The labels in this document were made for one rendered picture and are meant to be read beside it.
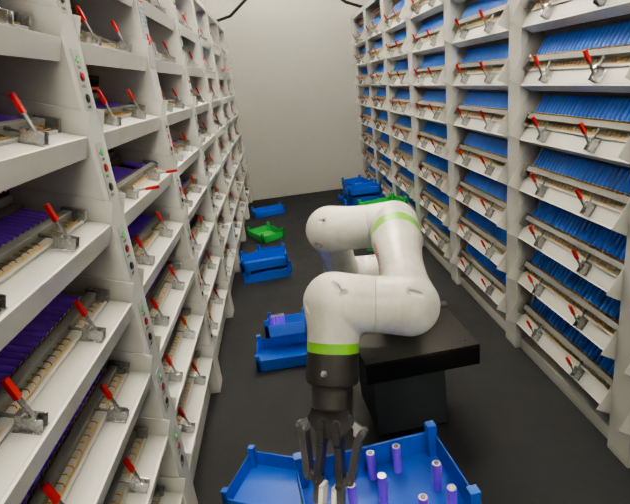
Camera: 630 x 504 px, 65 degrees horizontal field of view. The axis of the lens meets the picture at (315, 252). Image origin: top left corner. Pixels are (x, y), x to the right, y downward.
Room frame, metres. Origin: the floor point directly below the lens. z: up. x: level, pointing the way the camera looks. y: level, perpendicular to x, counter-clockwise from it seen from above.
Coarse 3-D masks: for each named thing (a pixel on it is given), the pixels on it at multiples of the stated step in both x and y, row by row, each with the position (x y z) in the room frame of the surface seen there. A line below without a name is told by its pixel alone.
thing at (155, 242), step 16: (160, 208) 1.75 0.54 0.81; (144, 224) 1.60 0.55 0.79; (160, 224) 1.69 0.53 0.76; (176, 224) 1.72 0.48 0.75; (144, 240) 1.48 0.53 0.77; (160, 240) 1.52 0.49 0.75; (176, 240) 1.63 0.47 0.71; (144, 256) 1.31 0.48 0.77; (160, 256) 1.38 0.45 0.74; (144, 272) 1.24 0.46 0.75; (144, 288) 1.18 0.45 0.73
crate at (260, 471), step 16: (256, 464) 1.30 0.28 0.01; (272, 464) 1.29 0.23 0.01; (288, 464) 1.27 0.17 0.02; (240, 480) 1.23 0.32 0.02; (256, 480) 1.24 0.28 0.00; (272, 480) 1.23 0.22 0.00; (288, 480) 1.23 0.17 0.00; (224, 496) 1.13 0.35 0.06; (240, 496) 1.19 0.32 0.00; (256, 496) 1.18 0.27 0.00; (272, 496) 1.17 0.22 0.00; (288, 496) 1.16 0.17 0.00
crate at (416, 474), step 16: (432, 432) 0.82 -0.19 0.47; (368, 448) 0.82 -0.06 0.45; (384, 448) 0.82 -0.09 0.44; (416, 448) 0.83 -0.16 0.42; (432, 448) 0.82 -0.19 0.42; (384, 464) 0.82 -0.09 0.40; (416, 464) 0.81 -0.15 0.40; (448, 464) 0.77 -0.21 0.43; (304, 480) 0.78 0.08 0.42; (368, 480) 0.78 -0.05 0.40; (400, 480) 0.77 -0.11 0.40; (416, 480) 0.77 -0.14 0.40; (448, 480) 0.76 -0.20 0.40; (464, 480) 0.70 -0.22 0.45; (304, 496) 0.76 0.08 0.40; (368, 496) 0.74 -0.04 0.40; (400, 496) 0.73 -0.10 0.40; (416, 496) 0.73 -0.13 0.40; (432, 496) 0.72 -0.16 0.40; (464, 496) 0.70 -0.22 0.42; (480, 496) 0.65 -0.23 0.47
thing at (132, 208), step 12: (120, 156) 1.75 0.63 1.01; (132, 156) 1.75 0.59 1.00; (144, 156) 1.75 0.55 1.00; (156, 156) 1.75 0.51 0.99; (168, 168) 1.75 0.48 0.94; (144, 180) 1.54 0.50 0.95; (168, 180) 1.70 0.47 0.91; (144, 192) 1.39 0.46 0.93; (156, 192) 1.51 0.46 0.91; (132, 204) 1.25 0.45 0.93; (144, 204) 1.36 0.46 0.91; (132, 216) 1.24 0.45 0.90
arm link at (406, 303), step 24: (384, 240) 1.00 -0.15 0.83; (408, 240) 0.97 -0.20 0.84; (384, 264) 0.89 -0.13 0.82; (408, 264) 0.84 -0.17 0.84; (384, 288) 0.75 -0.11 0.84; (408, 288) 0.74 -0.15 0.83; (432, 288) 0.76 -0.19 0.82; (384, 312) 0.73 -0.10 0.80; (408, 312) 0.72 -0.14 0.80; (432, 312) 0.73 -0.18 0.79
